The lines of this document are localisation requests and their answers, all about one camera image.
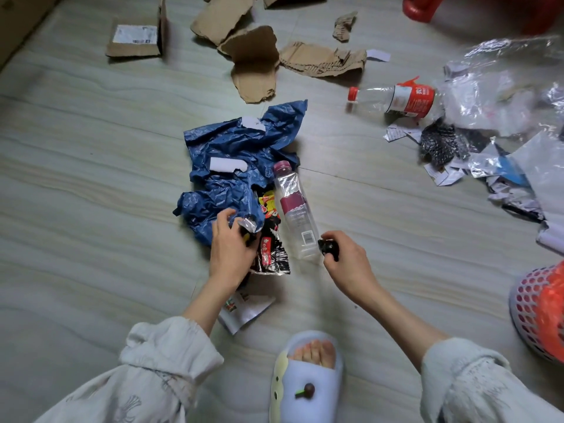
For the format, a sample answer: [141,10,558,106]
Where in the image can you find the person's right hand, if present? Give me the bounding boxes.
[319,230,382,304]

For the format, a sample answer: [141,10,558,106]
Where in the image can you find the person's left hand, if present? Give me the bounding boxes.
[208,208,261,289]

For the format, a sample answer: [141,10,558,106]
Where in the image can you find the black patterned plastic piece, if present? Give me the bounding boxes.
[317,239,341,262]
[418,120,470,169]

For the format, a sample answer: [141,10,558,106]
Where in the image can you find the black yellow snack wrapper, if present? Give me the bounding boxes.
[240,189,291,276]

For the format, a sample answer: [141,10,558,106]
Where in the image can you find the white printed torn wrapper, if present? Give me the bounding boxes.
[218,290,276,335]

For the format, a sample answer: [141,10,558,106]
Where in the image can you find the blue plastic bag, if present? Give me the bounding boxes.
[172,99,308,247]

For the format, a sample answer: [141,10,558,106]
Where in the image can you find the clear bottle purple cap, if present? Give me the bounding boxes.
[272,160,323,263]

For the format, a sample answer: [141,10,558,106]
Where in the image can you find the white paper strip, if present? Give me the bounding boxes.
[209,157,249,174]

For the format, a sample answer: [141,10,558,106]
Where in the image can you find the pile of white paper scraps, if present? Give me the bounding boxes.
[383,123,545,221]

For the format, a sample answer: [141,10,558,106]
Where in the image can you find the clear bottle red label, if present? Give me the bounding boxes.
[347,76,444,122]

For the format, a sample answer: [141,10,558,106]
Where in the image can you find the blue white torn packet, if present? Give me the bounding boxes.
[495,145,529,188]

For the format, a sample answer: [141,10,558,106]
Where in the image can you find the waste basket with red bag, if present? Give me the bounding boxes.
[509,259,564,365]

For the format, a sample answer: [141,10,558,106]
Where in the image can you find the torn cardboard pieces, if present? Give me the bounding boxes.
[105,0,368,105]

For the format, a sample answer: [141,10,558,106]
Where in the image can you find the clear crinkled plastic bag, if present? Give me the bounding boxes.
[442,35,564,133]

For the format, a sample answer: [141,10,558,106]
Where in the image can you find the person's right forearm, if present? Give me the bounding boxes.
[361,290,450,371]

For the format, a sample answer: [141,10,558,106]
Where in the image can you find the person's left foot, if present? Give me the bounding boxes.
[288,340,338,371]

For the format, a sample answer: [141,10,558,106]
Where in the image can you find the person's white left sleeve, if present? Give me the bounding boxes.
[33,315,224,423]

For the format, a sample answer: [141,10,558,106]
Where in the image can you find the person's printed right sleeve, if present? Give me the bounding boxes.
[419,338,564,423]

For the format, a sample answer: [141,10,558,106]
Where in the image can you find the light blue left slipper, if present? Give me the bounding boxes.
[268,330,345,423]

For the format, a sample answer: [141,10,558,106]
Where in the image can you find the red plastic stool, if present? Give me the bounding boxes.
[402,0,564,36]

